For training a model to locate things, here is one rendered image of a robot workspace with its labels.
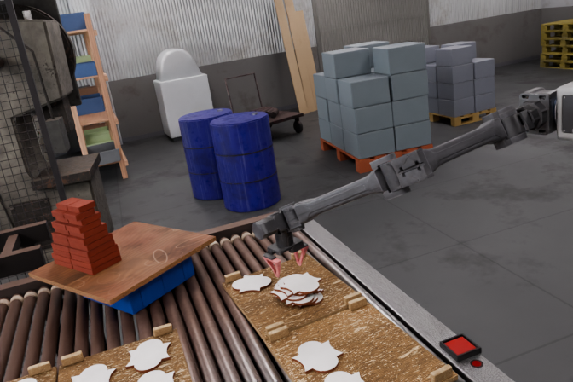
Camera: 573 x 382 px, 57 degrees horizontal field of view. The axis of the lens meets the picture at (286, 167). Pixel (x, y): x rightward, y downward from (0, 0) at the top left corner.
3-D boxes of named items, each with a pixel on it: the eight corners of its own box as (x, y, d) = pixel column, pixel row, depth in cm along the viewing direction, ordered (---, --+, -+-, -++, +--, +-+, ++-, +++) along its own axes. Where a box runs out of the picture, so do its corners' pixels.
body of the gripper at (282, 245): (267, 251, 169) (263, 230, 167) (290, 240, 175) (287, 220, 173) (280, 257, 164) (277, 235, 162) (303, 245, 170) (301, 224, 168)
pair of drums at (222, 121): (246, 175, 639) (234, 101, 613) (291, 201, 531) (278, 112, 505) (186, 192, 610) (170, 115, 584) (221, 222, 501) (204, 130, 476)
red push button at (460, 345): (462, 340, 143) (462, 335, 143) (477, 352, 138) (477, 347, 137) (443, 347, 141) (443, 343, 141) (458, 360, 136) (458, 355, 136)
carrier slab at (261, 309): (308, 257, 203) (307, 253, 202) (366, 303, 166) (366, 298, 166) (222, 286, 190) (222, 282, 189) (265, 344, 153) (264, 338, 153)
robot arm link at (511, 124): (537, 125, 148) (529, 107, 148) (518, 134, 142) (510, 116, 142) (509, 136, 155) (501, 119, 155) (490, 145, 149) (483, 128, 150)
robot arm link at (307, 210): (414, 188, 136) (398, 150, 137) (405, 193, 132) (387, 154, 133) (300, 231, 164) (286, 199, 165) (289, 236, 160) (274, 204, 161)
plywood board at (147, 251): (135, 224, 235) (134, 221, 234) (216, 240, 205) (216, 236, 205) (29, 277, 197) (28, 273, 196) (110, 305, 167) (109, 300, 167)
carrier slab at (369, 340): (367, 305, 165) (367, 301, 164) (458, 379, 128) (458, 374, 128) (265, 345, 153) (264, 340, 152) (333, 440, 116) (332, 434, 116)
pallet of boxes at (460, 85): (410, 117, 816) (405, 49, 787) (448, 107, 839) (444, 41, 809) (454, 126, 721) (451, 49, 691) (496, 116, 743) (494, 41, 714)
